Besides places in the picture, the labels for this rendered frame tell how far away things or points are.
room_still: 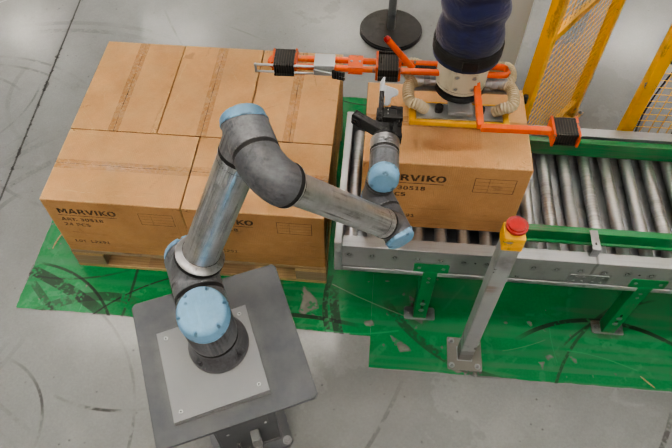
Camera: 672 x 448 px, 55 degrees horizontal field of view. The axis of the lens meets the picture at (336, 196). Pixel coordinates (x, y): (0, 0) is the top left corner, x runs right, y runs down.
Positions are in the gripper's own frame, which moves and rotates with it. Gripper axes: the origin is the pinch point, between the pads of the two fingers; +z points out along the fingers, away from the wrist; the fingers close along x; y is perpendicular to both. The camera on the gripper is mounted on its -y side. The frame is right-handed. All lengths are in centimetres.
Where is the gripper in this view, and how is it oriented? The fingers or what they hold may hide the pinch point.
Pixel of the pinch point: (380, 93)
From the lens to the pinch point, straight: 211.1
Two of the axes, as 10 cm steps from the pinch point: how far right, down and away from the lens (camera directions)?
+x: 0.2, -6.0, -8.0
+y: 10.0, 0.7, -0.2
